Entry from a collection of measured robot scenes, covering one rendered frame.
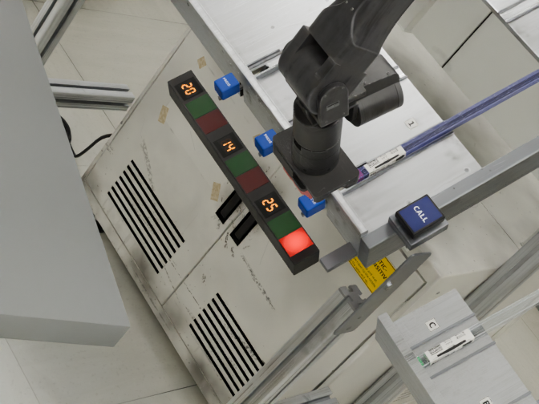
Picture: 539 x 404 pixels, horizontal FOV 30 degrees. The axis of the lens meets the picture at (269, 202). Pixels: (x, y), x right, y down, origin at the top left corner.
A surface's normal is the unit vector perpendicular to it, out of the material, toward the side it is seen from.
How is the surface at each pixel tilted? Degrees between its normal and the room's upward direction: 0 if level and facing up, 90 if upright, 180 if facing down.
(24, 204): 0
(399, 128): 42
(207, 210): 90
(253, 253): 90
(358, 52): 86
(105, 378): 0
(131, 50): 0
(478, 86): 90
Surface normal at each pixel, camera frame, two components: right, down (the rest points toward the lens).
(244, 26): 0.00, -0.47
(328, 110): 0.47, 0.70
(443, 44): -0.63, 0.03
